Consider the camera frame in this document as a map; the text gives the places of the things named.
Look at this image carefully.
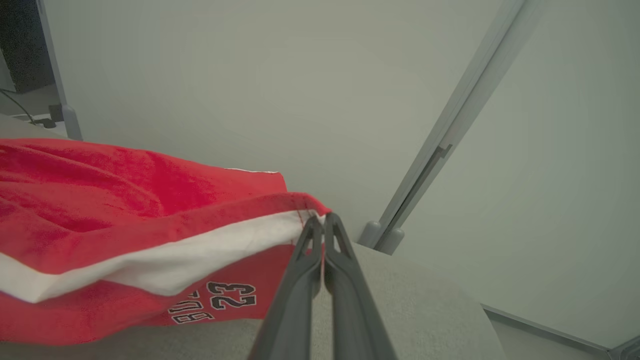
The red basketball shorts white stripe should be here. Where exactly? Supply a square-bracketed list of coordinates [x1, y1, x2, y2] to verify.
[0, 138, 332, 346]

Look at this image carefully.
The thick black cable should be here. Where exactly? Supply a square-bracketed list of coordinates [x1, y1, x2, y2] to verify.
[0, 88, 37, 126]

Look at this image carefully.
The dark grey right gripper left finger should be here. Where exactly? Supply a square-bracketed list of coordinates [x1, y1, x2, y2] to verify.
[248, 216, 324, 360]

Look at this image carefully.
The grey single-footed partition post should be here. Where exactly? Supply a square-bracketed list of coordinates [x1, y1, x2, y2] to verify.
[35, 0, 84, 142]

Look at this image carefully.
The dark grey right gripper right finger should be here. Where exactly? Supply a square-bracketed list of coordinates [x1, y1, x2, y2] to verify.
[324, 213, 398, 360]

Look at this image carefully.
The grey double-footed partition post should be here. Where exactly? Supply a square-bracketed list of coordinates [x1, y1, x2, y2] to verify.
[357, 0, 547, 256]

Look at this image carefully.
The grey partition base rail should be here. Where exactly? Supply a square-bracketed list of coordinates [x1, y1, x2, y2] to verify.
[481, 303, 640, 360]

